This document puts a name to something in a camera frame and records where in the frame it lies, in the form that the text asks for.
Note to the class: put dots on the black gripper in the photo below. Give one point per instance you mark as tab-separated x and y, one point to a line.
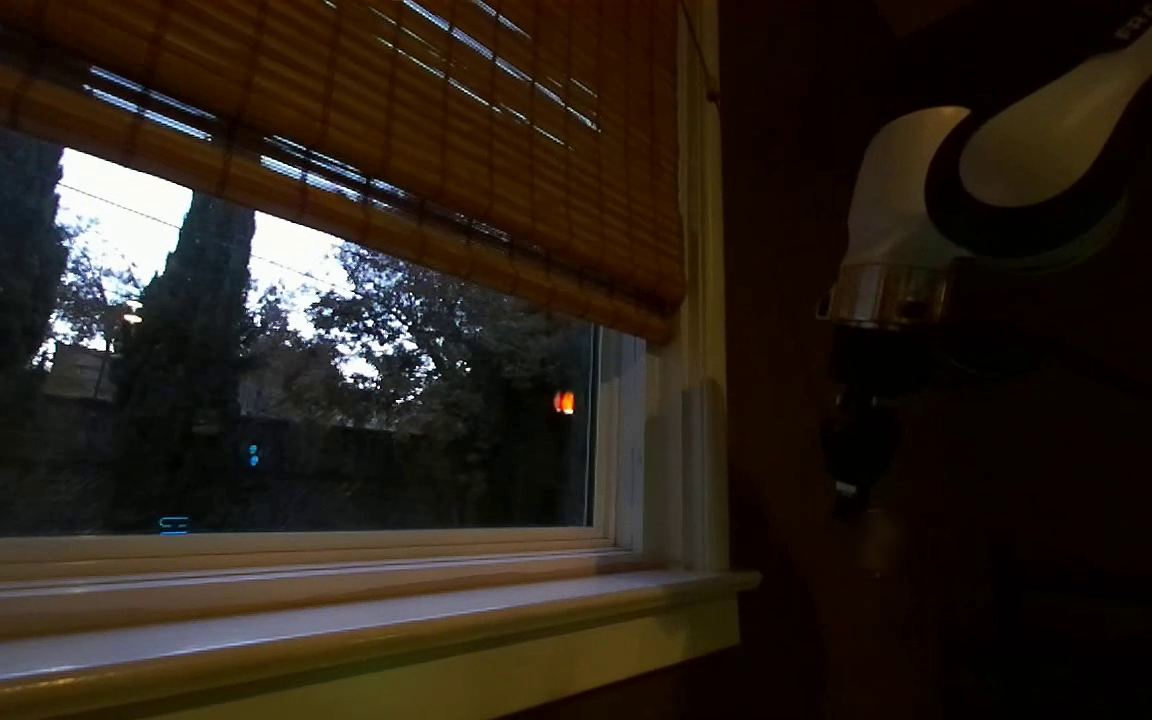
872	403

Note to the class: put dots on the brown bamboo roller blind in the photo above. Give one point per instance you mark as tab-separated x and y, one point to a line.
400	106

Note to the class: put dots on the small blue window sticker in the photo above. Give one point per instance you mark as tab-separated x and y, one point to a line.
173	527

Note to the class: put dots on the orange glowing light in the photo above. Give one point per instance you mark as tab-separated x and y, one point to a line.
563	403

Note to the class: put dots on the dark leafy tree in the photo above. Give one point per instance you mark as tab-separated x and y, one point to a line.
440	342

